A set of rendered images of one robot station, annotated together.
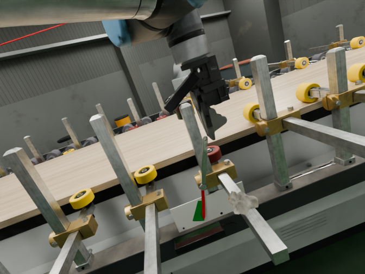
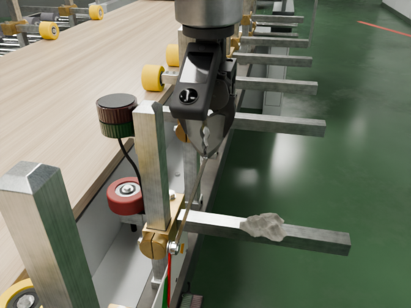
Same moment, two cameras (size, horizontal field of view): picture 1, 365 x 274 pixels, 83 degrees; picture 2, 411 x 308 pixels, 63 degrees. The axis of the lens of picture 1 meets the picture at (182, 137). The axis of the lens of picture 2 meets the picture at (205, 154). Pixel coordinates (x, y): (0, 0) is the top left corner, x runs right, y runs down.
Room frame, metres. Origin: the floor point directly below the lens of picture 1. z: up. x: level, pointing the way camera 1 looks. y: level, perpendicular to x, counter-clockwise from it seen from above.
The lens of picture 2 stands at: (0.41, 0.37, 1.31)
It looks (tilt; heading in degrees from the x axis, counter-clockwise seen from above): 33 degrees down; 285
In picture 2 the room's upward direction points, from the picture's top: straight up
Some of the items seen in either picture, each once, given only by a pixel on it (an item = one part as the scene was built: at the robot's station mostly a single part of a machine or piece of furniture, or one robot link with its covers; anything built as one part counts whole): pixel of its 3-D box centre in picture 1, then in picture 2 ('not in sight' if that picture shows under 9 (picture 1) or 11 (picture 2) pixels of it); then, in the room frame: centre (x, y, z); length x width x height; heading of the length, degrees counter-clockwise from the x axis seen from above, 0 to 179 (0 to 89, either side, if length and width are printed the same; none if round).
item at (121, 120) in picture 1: (125, 128); not in sight; (5.02, 1.24, 0.28); 0.38 x 0.36 x 0.57; 32
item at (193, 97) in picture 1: (203, 83); (209, 65); (0.53, -0.10, 1.15); 0.09 x 0.08 x 0.12; 93
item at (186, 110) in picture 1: (206, 172); (159, 223); (0.61, -0.04, 0.87); 0.04 x 0.04 x 0.48; 3
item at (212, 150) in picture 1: (212, 162); (131, 209); (0.69, -0.07, 0.85); 0.08 x 0.08 x 0.11
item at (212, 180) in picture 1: (214, 174); (162, 223); (0.61, -0.06, 0.84); 0.14 x 0.06 x 0.05; 93
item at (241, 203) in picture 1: (241, 197); (263, 221); (0.42, -0.09, 0.87); 0.09 x 0.07 x 0.02; 3
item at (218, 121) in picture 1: (216, 123); (218, 129); (0.52, -0.10, 1.05); 0.06 x 0.03 x 0.09; 93
